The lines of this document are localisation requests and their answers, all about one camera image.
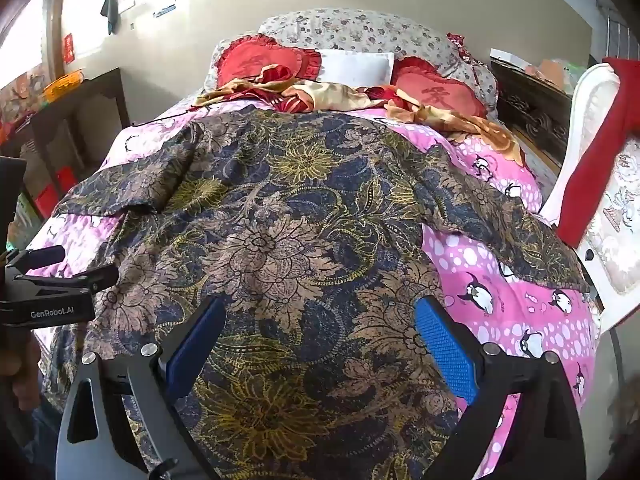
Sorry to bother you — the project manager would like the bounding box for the gold red satin cloth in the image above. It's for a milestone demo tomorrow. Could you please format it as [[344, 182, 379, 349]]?
[[190, 65, 526, 166]]

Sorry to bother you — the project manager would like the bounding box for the large floral pillow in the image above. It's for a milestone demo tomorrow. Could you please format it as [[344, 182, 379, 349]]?
[[257, 8, 498, 111]]

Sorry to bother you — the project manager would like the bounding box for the window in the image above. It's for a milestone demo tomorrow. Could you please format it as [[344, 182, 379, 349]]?
[[0, 0, 56, 86]]

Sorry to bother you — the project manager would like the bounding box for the orange basket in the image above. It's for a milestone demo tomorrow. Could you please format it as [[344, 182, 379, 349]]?
[[42, 71, 85, 102]]

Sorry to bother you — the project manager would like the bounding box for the red garment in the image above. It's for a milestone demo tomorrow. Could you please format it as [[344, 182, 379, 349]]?
[[557, 57, 640, 248]]

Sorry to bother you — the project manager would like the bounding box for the white chair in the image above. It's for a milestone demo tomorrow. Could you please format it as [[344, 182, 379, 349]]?
[[537, 62, 640, 336]]

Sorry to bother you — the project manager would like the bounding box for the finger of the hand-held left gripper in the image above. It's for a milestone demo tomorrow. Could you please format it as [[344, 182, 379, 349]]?
[[20, 264, 120, 293], [7, 245, 67, 273]]

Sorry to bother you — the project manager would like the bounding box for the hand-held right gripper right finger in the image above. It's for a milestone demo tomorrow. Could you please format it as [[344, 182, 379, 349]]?
[[415, 295, 588, 480]]

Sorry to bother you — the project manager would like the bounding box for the floral chair cushion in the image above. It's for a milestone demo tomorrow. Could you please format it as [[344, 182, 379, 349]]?
[[582, 137, 640, 296]]

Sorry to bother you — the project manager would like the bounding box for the dark floral patterned garment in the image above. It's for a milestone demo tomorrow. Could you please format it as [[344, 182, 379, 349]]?
[[42, 107, 591, 480]]

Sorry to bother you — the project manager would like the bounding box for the pink penguin print blanket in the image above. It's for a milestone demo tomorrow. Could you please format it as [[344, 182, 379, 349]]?
[[22, 95, 601, 480]]

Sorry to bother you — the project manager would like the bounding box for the dark wooden desk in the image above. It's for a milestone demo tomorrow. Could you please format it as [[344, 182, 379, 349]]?
[[0, 67, 132, 241]]

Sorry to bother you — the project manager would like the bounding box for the red box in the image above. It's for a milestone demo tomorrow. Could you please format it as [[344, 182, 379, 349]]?
[[54, 167, 79, 196], [31, 184, 61, 220]]

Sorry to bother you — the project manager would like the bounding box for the person's left hand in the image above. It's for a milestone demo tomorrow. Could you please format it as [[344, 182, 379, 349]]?
[[0, 332, 43, 413]]

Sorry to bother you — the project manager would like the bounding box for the white pillow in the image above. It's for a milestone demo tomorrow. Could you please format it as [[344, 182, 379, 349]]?
[[315, 50, 396, 86]]

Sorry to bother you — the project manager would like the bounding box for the red heart pillow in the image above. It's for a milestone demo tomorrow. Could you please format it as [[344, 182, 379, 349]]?
[[215, 34, 323, 88], [390, 56, 488, 118]]

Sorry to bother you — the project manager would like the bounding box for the teal hanging cloth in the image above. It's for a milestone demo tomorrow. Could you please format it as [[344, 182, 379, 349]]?
[[100, 0, 121, 36]]

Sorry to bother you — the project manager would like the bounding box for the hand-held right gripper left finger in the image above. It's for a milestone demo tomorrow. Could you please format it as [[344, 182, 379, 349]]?
[[55, 295, 228, 480]]

